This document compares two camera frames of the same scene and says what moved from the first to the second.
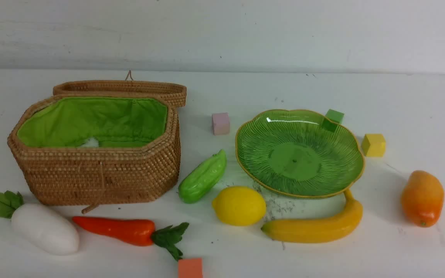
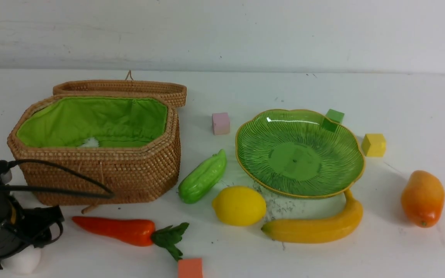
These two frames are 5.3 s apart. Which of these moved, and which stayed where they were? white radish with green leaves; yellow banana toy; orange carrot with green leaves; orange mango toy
Moved: white radish with green leaves
Stayed: orange carrot with green leaves; yellow banana toy; orange mango toy
